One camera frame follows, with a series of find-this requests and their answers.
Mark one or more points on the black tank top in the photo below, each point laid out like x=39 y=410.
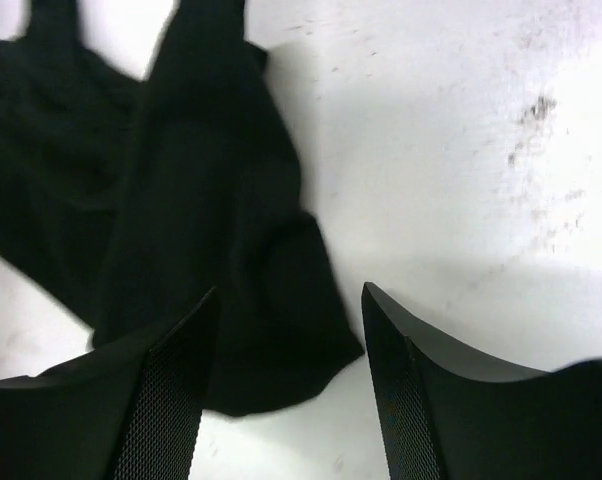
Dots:
x=129 y=200

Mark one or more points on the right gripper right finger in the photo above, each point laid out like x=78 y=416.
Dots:
x=450 y=411

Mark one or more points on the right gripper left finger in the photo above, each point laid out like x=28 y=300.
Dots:
x=130 y=409

